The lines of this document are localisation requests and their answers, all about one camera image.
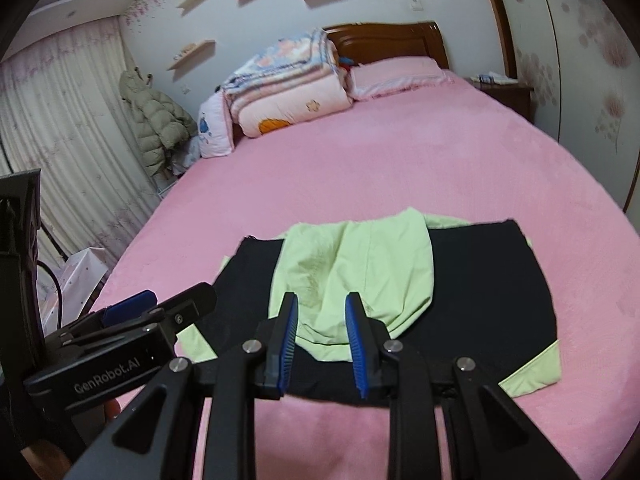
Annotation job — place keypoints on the green and black hooded jacket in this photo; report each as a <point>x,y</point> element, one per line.
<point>480,285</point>

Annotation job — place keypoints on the floral wardrobe with wooden frame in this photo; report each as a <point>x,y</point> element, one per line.
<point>575,60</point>

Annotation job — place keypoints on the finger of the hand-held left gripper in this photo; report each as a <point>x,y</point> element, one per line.
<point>190,302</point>
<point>127,306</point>

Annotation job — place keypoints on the black stand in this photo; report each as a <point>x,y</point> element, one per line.
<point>20,260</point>

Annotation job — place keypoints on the pink bed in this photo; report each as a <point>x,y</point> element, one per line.
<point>400,160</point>

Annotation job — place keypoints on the white dotted plastic bag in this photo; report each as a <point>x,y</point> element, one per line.
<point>80,275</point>

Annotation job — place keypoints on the beige puffer coat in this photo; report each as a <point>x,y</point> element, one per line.
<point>155,120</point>

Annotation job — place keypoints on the white floral curtain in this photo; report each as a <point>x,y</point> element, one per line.
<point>65,125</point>

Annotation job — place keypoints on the brown wooden headboard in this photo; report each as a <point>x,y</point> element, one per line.
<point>390,42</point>

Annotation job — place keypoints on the white printed pillow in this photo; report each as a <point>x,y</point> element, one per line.
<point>215,127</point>

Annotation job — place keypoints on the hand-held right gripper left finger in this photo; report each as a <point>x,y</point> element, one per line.
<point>289,342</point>

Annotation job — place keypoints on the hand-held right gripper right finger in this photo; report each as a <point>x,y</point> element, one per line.
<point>356,347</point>

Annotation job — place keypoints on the papers on nightstand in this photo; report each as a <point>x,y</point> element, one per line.
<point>495,78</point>

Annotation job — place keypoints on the white curtain box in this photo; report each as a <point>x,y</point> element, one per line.
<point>75,15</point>

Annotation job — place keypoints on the brown wooden nightstand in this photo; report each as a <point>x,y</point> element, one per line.
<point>505,95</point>

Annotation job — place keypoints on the folded pink printed quilt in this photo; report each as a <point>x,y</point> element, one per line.
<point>290,90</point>

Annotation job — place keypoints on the pink pillow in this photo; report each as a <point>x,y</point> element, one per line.
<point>400,75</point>

